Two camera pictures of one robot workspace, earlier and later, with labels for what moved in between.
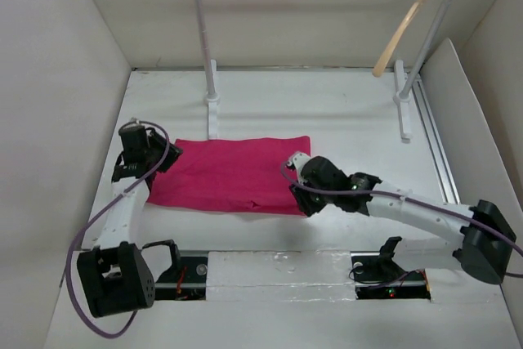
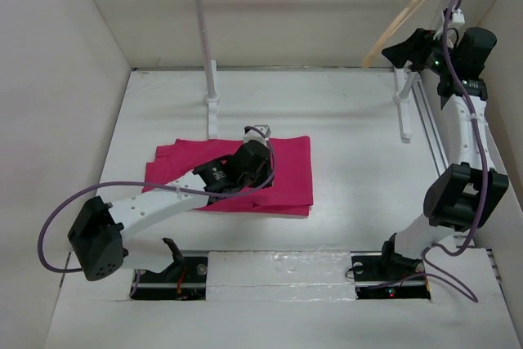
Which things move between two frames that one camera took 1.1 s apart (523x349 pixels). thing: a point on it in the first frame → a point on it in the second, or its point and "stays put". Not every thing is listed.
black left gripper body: (158, 147) → (250, 180)
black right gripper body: (312, 201) → (436, 60)
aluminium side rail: (435, 141) stays put
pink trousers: (244, 175) stays put
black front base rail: (183, 279) stays put
